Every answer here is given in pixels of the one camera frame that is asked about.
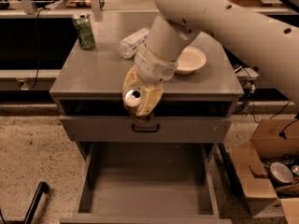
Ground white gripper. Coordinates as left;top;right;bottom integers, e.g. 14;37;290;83
122;43;178;117

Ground orange soda can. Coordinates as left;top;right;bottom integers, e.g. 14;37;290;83
123;89;152;123

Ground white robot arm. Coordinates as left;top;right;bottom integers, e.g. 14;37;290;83
122;0;299;118

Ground closed grey drawer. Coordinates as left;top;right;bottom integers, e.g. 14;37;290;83
60;116;231;143

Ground green soda can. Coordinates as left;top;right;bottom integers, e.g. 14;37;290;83
72;14;95;49

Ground grey drawer cabinet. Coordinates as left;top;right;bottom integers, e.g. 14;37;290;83
49;10;245;224

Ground open grey bottom drawer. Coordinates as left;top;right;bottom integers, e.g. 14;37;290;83
60;143;232;224

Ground clear plastic water bottle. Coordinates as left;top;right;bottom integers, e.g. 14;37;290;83
118;28;150;59

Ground black bar on floor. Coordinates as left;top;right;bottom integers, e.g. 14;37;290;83
22;181;49;224

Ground cardboard box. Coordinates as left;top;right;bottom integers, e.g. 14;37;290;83
230;119;299;224

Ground white bowl in box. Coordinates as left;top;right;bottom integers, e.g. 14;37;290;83
270;162;293;184

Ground black drawer handle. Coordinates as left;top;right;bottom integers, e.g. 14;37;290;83
131;124;160;133

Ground black cables on right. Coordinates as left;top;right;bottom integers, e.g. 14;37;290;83
233;63;257;115

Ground black cable on left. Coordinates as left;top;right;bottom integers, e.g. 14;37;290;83
30;7;50;91

